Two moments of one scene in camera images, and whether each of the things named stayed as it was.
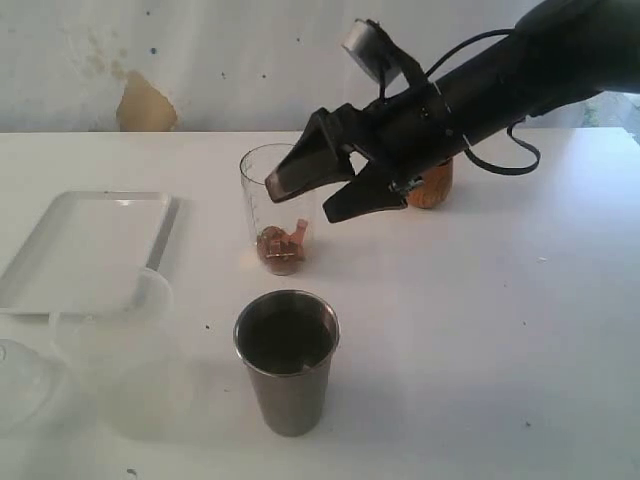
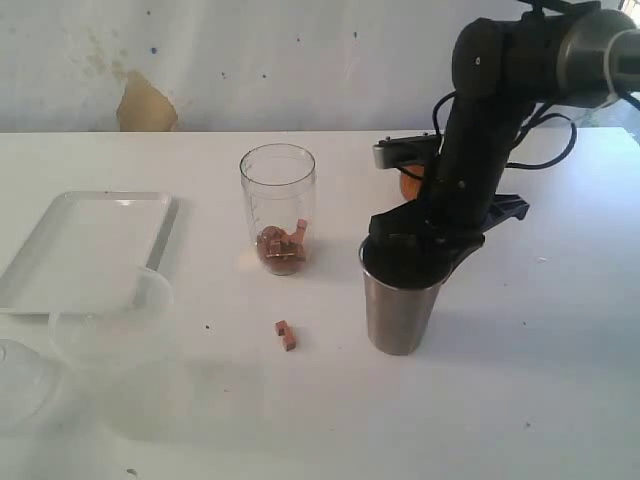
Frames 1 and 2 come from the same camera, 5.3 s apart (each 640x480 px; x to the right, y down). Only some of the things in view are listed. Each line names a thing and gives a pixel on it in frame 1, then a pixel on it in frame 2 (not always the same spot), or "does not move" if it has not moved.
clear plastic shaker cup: [283, 230] does not move
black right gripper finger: [376, 185] → [452, 257]
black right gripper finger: [318, 159] → [390, 258]
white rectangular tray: [86, 254] does not move
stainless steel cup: [290, 338] → [398, 318]
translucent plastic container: [123, 374] does not move
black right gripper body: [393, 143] → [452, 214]
